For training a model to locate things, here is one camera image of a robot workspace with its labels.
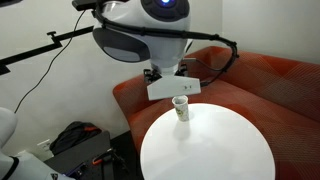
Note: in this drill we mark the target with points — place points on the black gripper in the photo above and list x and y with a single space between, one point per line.
151 76

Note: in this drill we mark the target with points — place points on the black camera boom bar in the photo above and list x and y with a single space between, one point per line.
33 51

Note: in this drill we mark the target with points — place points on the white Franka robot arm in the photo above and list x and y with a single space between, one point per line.
146 20

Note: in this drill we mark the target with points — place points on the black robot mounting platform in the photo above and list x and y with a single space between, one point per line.
83 156

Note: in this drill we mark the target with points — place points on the white paper cup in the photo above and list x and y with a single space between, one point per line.
181 111

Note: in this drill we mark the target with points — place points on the black stereo camera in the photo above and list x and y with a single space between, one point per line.
83 4

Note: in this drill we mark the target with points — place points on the black backpack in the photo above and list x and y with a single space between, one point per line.
73 136

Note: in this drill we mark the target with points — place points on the white wall outlet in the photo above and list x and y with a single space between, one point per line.
44 145

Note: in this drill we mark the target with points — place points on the orange patterned sofa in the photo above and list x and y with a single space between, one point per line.
266 100

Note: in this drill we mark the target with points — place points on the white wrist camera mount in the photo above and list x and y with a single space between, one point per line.
173 88

